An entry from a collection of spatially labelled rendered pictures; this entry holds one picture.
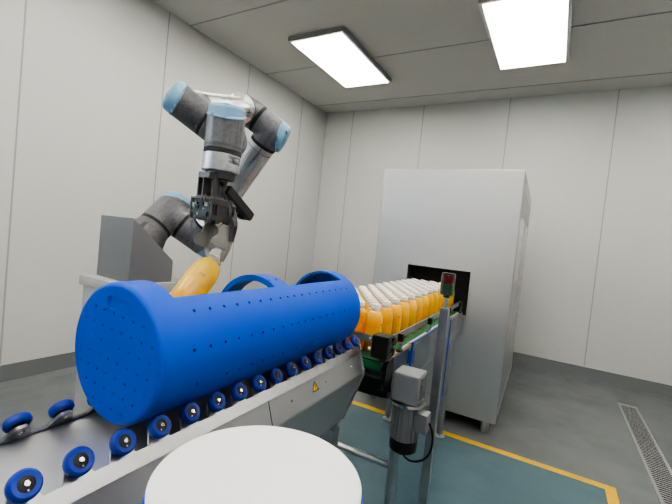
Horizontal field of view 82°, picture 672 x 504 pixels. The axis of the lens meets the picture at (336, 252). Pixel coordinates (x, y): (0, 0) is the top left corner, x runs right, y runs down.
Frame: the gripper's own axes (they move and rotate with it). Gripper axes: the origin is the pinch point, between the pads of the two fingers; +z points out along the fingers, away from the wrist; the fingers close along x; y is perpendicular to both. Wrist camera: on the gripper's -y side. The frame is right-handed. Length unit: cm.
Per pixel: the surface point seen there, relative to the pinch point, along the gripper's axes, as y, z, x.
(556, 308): -474, 42, 93
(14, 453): 37, 37, -6
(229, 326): 6.7, 14.5, 12.5
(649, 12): -310, -217, 123
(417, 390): -78, 47, 35
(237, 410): -1.1, 36.5, 11.0
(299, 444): 20, 25, 42
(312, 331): -28.3, 20.6, 13.5
